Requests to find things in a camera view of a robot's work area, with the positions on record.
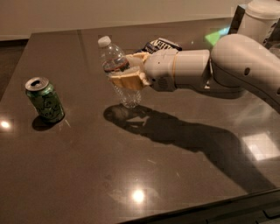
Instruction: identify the blue chip bag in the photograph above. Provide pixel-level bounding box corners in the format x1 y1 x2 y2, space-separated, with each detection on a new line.
137 38 182 53

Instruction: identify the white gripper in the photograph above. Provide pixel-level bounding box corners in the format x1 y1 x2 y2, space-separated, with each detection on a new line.
109 49 178 92

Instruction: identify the dark box behind container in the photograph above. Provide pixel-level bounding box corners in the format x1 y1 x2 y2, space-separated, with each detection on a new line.
228 4 247 34

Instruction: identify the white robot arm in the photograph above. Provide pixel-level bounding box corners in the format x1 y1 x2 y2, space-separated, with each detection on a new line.
109 34 280 111

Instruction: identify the white lidded container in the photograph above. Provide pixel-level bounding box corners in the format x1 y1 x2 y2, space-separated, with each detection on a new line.
237 0 280 45

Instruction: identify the clear plastic water bottle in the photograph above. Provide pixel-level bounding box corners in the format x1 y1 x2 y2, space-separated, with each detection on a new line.
98 36 141 109

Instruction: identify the green soda can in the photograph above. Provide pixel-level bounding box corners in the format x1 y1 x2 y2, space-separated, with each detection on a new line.
25 77 65 123

